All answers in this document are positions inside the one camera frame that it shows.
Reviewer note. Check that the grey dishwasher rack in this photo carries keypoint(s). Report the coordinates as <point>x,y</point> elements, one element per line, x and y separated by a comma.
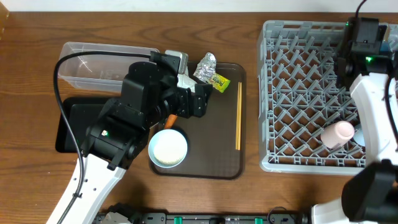
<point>300,95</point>

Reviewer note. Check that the pink cup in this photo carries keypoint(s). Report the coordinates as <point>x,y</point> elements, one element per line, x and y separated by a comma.
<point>337,134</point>

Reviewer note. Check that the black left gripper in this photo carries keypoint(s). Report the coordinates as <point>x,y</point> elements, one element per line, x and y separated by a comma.
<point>186,107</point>

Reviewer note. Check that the brown serving tray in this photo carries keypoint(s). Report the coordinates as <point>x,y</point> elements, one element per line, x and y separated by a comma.
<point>211,139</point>

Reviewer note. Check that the crumpled white napkin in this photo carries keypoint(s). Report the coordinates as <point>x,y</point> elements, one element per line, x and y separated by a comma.
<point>184,81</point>

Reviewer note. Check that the wooden chopstick left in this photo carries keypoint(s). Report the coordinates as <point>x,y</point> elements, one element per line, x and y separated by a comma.
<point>236,117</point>

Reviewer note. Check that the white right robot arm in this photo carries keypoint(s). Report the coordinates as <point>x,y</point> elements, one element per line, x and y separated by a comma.
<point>370,74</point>

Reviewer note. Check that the light blue rice bowl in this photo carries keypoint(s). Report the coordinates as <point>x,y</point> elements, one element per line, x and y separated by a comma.
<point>167,148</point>

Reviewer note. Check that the wooden chopstick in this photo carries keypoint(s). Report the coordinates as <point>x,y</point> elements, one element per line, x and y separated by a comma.
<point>239,111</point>
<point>236,117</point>

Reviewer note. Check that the crumpled aluminium foil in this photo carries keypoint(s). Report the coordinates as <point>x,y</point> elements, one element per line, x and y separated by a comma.
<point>206,68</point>

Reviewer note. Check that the black tray bin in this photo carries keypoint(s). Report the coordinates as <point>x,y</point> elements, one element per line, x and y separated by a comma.
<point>81,112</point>

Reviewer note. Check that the dark blue plate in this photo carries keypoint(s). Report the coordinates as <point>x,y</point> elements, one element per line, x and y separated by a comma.
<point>386,42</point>

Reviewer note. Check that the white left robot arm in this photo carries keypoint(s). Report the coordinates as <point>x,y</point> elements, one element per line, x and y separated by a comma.
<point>149,94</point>

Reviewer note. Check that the orange carrot piece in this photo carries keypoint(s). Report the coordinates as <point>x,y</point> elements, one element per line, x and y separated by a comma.
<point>170,121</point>

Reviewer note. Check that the wooden chopstick right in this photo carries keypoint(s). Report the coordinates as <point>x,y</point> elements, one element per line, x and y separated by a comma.
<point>239,111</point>

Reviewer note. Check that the yellow snack wrapper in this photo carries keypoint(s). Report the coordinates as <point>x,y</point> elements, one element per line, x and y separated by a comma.
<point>219,82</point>

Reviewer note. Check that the light blue cup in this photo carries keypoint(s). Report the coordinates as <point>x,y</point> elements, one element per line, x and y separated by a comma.
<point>358,135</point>

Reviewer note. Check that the clear plastic bin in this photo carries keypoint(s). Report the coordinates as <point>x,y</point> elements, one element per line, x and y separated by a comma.
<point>98,72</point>

